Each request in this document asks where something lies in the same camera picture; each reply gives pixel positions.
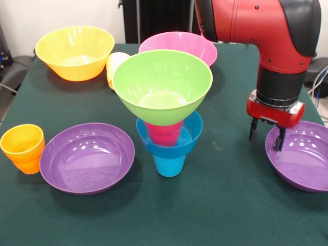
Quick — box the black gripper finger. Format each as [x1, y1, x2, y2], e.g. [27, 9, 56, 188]
[249, 117, 260, 144]
[274, 126, 287, 152]

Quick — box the small blue plastic bowl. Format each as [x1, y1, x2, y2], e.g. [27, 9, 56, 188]
[135, 110, 204, 157]

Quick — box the light blue cable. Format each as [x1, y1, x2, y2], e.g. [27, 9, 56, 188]
[307, 65, 328, 97]

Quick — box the yellow orange plastic cup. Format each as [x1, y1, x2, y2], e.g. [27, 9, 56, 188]
[106, 52, 131, 91]

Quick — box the black equipment box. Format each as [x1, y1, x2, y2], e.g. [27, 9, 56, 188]
[0, 24, 13, 68]

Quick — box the green plastic bowl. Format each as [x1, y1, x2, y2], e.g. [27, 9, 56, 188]
[112, 49, 214, 127]

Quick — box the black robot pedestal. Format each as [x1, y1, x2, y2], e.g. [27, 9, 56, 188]
[118, 0, 206, 44]

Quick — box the dark green tablecloth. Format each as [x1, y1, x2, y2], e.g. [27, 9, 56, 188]
[0, 43, 328, 246]

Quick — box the black stand with knob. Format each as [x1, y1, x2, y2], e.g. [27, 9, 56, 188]
[303, 51, 328, 88]

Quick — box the large pink plastic bowl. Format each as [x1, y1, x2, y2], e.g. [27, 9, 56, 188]
[138, 31, 218, 68]

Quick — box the shallow purple plastic bowl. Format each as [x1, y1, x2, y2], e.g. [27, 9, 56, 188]
[39, 122, 136, 196]
[264, 120, 328, 193]

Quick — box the large orange plastic bowl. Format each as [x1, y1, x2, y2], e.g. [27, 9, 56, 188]
[34, 25, 115, 82]

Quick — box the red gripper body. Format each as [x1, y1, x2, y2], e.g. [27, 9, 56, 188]
[246, 90, 306, 130]

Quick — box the blue plastic cup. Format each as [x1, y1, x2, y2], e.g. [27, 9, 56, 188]
[153, 153, 187, 178]

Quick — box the red plastic cup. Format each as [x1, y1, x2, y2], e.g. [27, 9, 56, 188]
[144, 119, 185, 147]

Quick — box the black grey chair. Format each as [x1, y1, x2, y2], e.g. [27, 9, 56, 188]
[0, 55, 35, 93]

